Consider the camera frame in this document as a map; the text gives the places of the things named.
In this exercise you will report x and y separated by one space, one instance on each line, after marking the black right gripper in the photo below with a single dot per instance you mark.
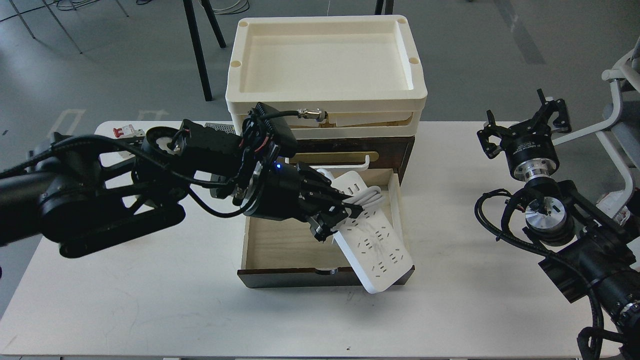
531 150

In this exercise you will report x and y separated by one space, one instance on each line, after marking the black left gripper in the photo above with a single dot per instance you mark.
300 192

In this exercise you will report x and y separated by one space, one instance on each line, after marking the white power strip with cable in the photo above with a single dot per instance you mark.
372 242

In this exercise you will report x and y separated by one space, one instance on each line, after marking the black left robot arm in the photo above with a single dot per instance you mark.
90 193

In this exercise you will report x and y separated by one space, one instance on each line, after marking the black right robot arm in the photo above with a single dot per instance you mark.
584 252

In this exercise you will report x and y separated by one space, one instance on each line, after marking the silver metal power supply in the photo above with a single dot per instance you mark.
222 127

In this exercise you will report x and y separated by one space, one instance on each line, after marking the cream plastic tray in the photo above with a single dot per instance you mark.
364 71

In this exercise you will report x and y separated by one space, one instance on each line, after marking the black table leg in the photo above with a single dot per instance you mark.
195 39

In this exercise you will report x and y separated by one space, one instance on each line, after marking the white chair frame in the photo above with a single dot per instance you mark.
618 132

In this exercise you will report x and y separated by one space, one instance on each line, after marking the white circuit breaker red switch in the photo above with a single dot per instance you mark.
127 131

